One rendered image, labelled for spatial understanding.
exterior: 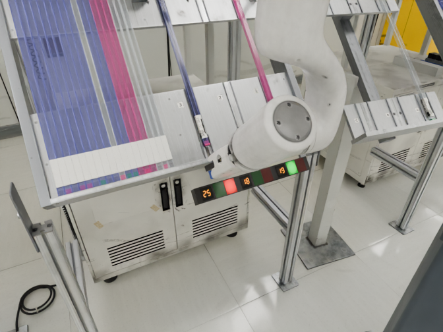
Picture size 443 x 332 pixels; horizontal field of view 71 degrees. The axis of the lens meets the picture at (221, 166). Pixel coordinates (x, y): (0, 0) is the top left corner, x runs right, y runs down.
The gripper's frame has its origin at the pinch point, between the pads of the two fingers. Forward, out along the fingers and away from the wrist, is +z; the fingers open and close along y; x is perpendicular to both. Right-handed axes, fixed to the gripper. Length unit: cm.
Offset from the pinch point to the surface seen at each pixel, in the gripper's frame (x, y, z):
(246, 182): -4.8, 7.8, 6.4
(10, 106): 103, -71, 180
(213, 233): -20, 14, 70
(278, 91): 17.0, 25.6, 5.5
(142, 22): 41.8, -6.3, 5.5
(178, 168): 2.6, -9.1, 3.2
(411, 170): -21, 103, 38
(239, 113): 13.1, 11.7, 5.5
